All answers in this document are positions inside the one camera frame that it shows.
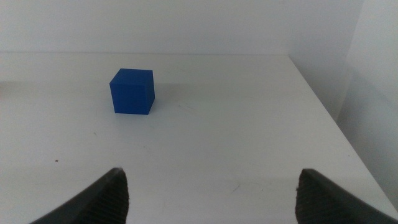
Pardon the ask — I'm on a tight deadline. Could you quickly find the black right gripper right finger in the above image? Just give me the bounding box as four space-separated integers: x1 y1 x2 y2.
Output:
295 168 398 224

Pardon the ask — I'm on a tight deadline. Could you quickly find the blue cube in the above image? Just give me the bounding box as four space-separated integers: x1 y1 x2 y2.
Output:
109 68 155 116

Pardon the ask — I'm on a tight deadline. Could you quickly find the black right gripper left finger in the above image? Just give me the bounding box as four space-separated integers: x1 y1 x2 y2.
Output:
29 167 130 224

